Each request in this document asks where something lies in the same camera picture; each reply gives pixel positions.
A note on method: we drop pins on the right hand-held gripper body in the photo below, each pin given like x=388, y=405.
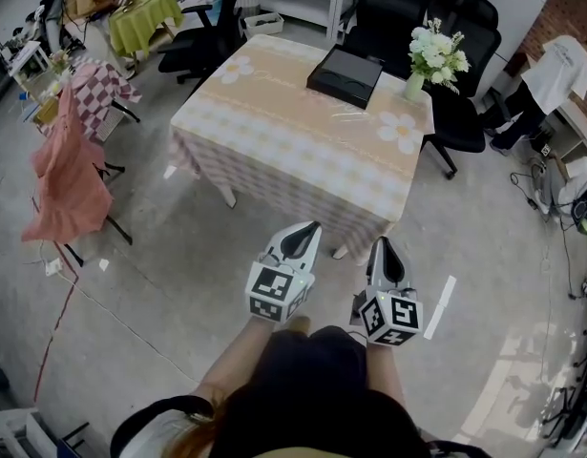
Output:
x=393, y=315

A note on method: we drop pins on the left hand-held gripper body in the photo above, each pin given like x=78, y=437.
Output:
x=269, y=286

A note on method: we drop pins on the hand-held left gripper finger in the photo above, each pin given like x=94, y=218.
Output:
x=314, y=248
x=288, y=235

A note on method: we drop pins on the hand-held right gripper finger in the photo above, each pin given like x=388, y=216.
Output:
x=399, y=267
x=375, y=263

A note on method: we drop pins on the person's right forearm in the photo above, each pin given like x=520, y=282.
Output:
x=386, y=370

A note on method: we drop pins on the person's left forearm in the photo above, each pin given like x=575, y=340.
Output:
x=240, y=356

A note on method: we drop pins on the white paper strip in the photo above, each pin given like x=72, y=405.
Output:
x=441, y=306

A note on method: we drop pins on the table with floral checkered tablecloth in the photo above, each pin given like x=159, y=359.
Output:
x=298, y=131

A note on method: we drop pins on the person's black clothing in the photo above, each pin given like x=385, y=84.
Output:
x=317, y=389

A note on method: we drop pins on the black rectangular box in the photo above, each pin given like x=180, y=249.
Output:
x=343, y=74

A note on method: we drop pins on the black mesh office chair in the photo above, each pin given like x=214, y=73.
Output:
x=465, y=89

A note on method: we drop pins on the black tripod stand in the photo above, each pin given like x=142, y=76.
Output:
x=572, y=389

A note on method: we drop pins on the white plastic basket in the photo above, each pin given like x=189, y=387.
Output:
x=263, y=24

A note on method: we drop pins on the black office chair with headrest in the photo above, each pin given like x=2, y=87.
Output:
x=212, y=36

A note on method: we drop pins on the white flowers in green vase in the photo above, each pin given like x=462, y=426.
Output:
x=433, y=55

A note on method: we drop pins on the chair with pink cloth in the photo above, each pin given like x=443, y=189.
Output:
x=69, y=179

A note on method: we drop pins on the table with pink checkered cloth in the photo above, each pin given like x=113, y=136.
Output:
x=97, y=93

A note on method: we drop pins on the table with green cloth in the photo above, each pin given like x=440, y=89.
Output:
x=142, y=17

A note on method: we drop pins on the white board with red sign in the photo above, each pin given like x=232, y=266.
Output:
x=508, y=3

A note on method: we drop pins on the small white side table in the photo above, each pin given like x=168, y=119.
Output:
x=23, y=62

